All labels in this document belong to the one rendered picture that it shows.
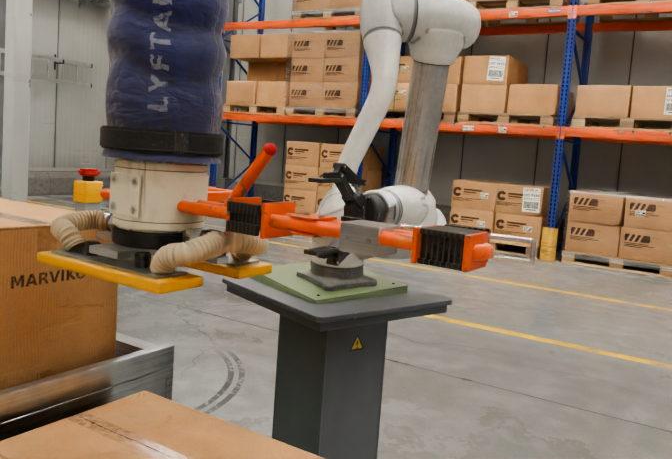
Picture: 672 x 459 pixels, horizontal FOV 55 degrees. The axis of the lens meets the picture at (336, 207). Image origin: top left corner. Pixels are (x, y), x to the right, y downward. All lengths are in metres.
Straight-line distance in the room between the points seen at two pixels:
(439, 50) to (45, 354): 1.22
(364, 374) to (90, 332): 0.77
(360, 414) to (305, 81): 8.03
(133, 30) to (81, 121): 11.47
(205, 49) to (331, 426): 1.16
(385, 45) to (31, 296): 1.02
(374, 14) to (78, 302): 1.02
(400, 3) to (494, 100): 6.80
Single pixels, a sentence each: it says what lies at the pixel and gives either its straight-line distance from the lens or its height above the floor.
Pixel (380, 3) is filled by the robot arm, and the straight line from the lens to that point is 1.74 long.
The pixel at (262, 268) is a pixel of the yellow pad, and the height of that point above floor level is 0.93.
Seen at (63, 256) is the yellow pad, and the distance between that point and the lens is 1.30.
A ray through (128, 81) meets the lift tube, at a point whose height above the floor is 1.26.
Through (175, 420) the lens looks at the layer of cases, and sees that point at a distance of 1.55.
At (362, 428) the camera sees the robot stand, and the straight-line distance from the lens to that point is 2.03.
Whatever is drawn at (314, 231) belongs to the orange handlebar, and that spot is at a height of 1.04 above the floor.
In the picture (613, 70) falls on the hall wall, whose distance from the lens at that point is 9.55.
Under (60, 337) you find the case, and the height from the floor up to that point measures 0.68.
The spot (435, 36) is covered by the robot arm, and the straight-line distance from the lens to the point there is 1.76.
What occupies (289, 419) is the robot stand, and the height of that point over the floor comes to 0.36.
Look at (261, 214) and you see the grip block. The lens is 1.06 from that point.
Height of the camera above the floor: 1.17
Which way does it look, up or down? 5 degrees down
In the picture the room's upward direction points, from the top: 4 degrees clockwise
